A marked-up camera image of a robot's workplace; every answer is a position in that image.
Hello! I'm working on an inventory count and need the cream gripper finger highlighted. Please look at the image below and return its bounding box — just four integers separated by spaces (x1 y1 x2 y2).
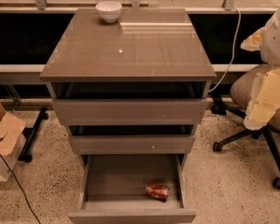
244 68 280 131
240 27 264 51

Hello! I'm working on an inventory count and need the red coke can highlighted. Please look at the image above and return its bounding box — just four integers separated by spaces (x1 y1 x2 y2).
146 183 169 201

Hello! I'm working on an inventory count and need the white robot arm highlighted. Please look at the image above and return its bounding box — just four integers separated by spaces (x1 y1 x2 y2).
244 8 280 131

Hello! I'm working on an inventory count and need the grey drawer cabinet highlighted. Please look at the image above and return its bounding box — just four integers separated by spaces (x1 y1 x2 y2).
39 7 217 172

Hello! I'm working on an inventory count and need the grey middle drawer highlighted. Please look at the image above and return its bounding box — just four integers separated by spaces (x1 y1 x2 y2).
69 135 194 155

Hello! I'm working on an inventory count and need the grey open bottom drawer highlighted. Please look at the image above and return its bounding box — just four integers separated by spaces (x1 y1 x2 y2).
68 154 196 224

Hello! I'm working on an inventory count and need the grey top drawer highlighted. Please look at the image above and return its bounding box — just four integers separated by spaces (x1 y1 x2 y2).
52 99 206 126

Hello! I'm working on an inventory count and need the brown office chair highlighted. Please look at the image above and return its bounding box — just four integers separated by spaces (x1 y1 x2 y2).
210 64 280 189

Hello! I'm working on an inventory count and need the white ceramic bowl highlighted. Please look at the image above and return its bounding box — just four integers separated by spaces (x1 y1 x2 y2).
95 1 122 23

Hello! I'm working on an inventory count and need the black metal stand leg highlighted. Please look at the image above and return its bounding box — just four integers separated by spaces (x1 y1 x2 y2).
19 107 49 162

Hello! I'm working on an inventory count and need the cardboard box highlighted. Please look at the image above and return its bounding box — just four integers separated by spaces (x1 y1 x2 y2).
0 103 26 182

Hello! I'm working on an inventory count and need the white hanging cable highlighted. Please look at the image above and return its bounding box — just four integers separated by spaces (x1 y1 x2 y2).
207 7 243 94

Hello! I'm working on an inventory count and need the black floor cable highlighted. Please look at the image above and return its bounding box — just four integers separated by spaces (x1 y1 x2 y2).
0 137 42 224

